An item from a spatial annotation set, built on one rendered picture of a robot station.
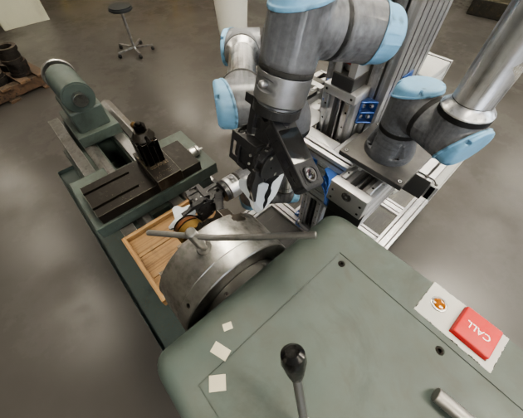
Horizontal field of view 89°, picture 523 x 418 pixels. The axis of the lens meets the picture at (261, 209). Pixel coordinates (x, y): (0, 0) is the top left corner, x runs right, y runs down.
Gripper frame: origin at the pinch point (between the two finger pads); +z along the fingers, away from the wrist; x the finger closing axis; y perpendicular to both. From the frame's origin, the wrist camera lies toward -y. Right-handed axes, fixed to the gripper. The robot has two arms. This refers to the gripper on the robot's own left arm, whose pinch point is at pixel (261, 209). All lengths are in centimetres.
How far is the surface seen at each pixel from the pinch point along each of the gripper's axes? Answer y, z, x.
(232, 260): -0.4, 11.9, 5.5
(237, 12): 334, 35, -264
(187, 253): 7.9, 14.7, 11.2
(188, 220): 23.2, 23.9, 1.5
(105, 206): 58, 42, 14
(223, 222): 8.7, 11.4, 1.2
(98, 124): 114, 41, -3
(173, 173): 52, 31, -9
